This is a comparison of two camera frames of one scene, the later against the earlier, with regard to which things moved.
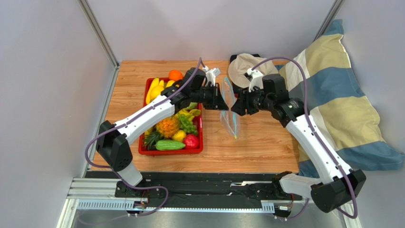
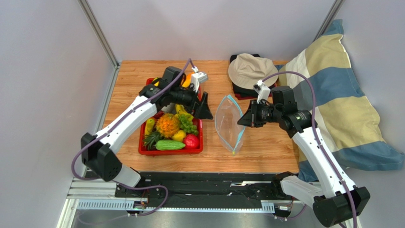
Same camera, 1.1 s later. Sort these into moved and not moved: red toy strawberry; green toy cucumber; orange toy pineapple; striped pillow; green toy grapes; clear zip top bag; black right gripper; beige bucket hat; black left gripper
Moved: black left gripper; clear zip top bag; black right gripper
Not moved: orange toy pineapple; beige bucket hat; green toy cucumber; red toy strawberry; striped pillow; green toy grapes
